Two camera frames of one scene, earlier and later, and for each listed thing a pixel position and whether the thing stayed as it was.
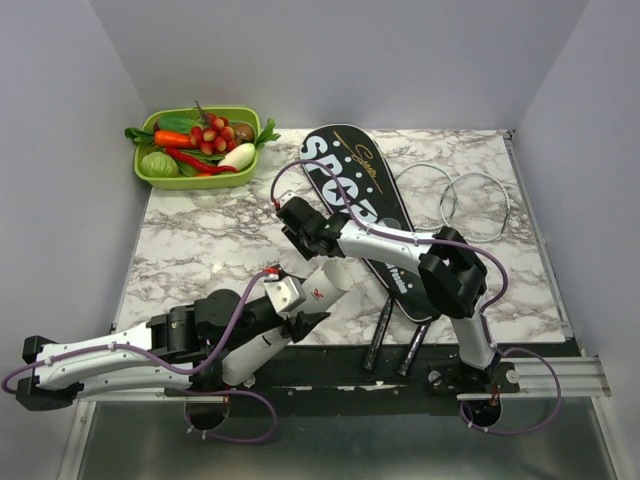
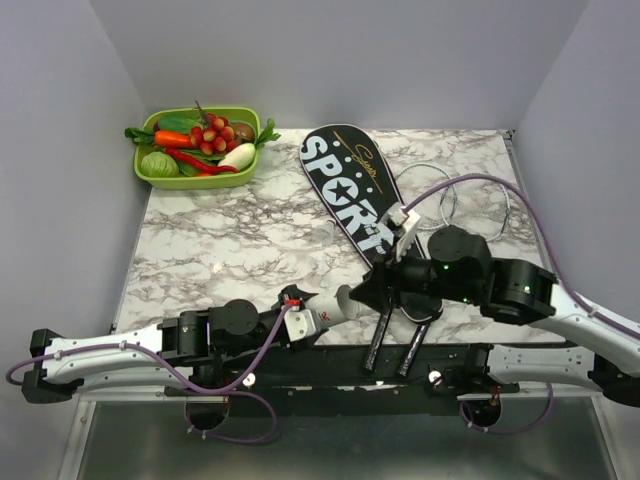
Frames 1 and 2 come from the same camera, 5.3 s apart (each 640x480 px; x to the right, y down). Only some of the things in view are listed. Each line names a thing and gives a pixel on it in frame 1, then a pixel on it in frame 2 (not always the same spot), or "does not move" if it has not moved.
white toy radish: (240, 156) does not move
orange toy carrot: (172, 138) does not move
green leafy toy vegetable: (267, 134) does not move
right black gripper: (302, 251) -> (372, 289)
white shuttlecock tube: (322, 285) -> (326, 310)
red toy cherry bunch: (214, 135) does not move
